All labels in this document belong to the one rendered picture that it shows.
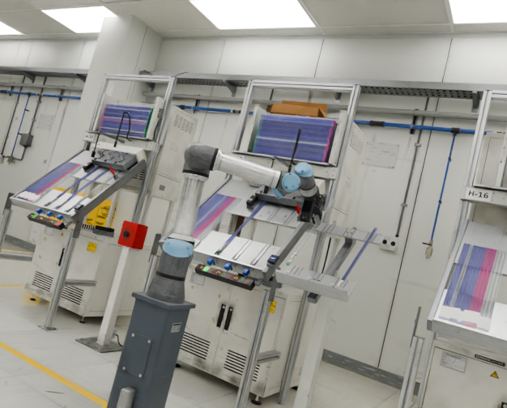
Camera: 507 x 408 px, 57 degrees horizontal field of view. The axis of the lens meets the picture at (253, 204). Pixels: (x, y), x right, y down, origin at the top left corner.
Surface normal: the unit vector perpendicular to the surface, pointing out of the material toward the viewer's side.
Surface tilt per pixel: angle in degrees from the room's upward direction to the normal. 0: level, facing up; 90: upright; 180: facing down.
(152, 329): 90
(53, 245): 90
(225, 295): 90
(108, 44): 90
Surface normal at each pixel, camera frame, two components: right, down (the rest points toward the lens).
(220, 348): -0.48, -0.18
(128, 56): 0.84, 0.18
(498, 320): -0.16, -0.82
